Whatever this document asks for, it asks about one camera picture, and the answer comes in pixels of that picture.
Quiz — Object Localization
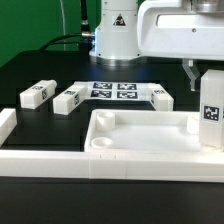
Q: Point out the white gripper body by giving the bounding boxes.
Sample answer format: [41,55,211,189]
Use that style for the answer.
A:
[137,0,224,61]

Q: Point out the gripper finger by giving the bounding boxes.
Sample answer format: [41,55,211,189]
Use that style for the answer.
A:
[182,59,200,91]

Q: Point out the white desk top tray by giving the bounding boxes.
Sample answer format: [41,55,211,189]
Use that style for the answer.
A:
[84,109,223,153]

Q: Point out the white fiducial marker sheet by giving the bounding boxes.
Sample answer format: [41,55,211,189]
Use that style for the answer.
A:
[75,81,163,101]

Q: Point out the black cable with connector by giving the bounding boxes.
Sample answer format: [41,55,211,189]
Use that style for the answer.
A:
[39,0,98,52]

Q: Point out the white U-shaped fence frame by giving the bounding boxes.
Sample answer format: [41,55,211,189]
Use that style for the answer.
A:
[0,107,224,184]

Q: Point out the white thin cable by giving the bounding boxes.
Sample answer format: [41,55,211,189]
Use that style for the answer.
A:
[59,0,67,52]

